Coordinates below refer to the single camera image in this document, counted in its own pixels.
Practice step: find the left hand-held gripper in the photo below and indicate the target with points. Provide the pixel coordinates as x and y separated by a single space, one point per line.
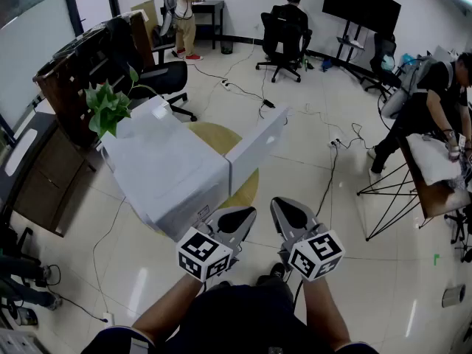
204 256

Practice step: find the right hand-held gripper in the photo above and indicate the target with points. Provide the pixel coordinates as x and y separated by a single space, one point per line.
317 256

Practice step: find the person's left forearm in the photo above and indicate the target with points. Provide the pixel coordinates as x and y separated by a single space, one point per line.
166 308

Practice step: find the person's right forearm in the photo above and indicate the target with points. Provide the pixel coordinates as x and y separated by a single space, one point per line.
324 315

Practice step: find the person's black shoe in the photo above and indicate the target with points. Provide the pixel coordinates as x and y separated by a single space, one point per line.
223 283
276 269

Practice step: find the white power strip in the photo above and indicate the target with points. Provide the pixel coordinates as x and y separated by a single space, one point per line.
335 142
108 318
225 85

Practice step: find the person's dark clothed body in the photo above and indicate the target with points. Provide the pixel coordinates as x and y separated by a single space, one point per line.
239 319

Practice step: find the black power adapter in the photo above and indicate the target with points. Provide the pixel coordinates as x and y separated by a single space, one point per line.
269 104

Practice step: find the green floor tape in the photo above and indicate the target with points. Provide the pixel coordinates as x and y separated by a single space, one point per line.
436 259

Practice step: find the white cloth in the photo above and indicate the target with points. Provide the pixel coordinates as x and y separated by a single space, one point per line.
431 157

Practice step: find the black office chair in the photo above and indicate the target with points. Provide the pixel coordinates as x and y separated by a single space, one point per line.
284 50
166 76
459 227
380 42
24 240

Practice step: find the grey backpack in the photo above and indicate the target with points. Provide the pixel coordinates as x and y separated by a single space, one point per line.
167 20
402 94

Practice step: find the green plant in white pot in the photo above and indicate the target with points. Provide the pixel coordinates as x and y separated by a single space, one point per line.
107 105

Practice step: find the black mesh waste bin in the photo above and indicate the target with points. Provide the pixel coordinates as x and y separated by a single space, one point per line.
227 48

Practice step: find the dark brown storage cart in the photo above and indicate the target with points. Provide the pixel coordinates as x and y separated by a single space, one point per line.
73 87

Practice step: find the black side table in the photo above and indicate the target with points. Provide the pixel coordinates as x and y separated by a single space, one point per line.
210 5

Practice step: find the white sink basin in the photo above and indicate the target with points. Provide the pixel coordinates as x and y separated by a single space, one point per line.
20 153

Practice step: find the black television on stand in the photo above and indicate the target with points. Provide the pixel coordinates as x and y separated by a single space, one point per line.
361 6

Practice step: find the cardboard sheet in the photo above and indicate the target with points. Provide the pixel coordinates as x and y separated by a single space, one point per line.
147 13

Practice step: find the black framed window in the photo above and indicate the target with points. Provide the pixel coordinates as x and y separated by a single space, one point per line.
33 50

